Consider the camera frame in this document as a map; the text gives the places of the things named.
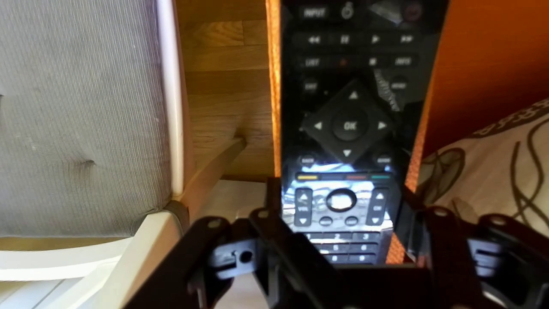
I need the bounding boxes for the black remote control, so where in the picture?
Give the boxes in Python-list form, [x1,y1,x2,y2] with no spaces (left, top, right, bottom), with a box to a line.
[279,0,449,265]

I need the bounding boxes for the white chair frame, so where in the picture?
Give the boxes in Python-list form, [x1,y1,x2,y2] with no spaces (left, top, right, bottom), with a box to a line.
[0,0,189,309]

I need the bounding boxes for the patterned cream cushion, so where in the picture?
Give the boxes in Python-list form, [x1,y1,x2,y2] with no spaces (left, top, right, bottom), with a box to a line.
[415,99,549,241]

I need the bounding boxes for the grey seat cushion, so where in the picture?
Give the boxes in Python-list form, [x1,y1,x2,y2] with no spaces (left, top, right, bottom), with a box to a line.
[0,0,190,239]

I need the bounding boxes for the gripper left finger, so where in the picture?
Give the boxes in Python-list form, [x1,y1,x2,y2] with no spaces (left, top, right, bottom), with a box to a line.
[124,176,344,309]

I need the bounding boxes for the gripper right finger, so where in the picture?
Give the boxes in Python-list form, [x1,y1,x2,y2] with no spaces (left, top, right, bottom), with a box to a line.
[398,188,549,309]

